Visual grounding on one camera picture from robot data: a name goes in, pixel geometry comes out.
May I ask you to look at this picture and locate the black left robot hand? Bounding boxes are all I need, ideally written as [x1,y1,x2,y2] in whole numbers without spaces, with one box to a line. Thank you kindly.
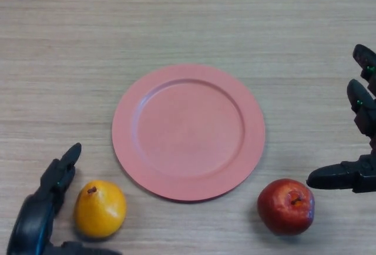
[6,142,123,255]

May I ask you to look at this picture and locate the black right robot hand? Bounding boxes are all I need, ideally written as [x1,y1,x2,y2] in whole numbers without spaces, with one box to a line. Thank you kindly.
[305,43,376,194]

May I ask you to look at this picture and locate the yellow pear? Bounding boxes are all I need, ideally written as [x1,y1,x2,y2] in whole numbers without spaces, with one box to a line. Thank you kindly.
[73,180,127,239]

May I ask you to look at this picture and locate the pink round plate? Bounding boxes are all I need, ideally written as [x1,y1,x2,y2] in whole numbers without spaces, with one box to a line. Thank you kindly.
[111,63,266,203]

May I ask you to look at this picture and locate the red apple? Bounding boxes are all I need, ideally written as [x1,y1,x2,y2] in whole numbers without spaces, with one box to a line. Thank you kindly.
[257,178,315,236]

